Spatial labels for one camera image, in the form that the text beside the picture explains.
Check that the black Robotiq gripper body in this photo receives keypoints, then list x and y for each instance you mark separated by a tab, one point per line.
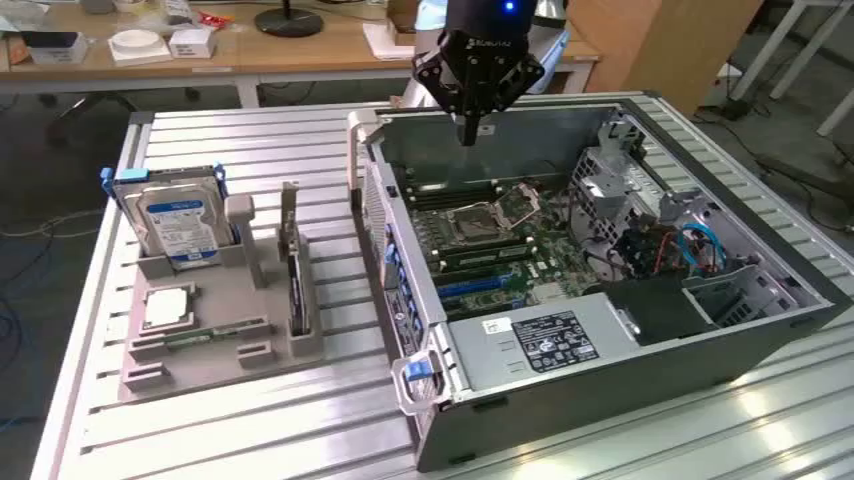
483	55

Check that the black graphics card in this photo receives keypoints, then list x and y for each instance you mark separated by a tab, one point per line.
298	280

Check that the blue expansion slot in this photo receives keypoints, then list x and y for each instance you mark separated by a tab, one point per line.
467	286

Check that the white paper stack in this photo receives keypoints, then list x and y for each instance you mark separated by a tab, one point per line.
387	45

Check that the wooden desk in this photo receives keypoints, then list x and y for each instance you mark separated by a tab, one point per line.
300	55

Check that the wooden cabinet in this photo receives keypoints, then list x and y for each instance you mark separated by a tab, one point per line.
667	50

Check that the black round lamp base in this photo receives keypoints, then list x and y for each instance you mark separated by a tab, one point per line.
288	22

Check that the metal socket cover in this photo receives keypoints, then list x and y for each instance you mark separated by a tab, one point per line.
521	202

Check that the silver perforated drive cage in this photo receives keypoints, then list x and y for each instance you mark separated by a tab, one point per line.
603	200

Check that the CPU socket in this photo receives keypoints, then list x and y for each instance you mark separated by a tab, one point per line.
474	225

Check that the red packet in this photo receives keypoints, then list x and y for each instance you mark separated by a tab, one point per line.
216	21

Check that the white box with label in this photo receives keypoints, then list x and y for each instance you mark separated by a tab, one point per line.
192	44

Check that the green motherboard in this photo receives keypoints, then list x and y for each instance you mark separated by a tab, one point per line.
543	260

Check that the hard disk with blue label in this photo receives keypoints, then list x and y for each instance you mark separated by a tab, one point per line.
176	225

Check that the blue disk caddy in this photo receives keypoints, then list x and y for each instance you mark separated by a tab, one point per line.
134	175

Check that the grey parts rack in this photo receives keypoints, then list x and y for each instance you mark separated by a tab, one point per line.
227	300

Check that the grey disk bay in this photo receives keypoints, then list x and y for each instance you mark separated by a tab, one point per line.
734	300

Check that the grey power supply unit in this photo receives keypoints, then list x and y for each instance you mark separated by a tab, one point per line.
494	350

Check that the white box with black top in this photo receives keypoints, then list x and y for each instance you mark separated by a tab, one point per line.
56	47

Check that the silver CPU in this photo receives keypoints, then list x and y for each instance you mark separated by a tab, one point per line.
167	307

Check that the open black PC case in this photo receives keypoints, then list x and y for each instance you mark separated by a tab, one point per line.
601	400

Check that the white table frame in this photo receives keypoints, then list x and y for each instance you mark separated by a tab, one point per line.
794	55

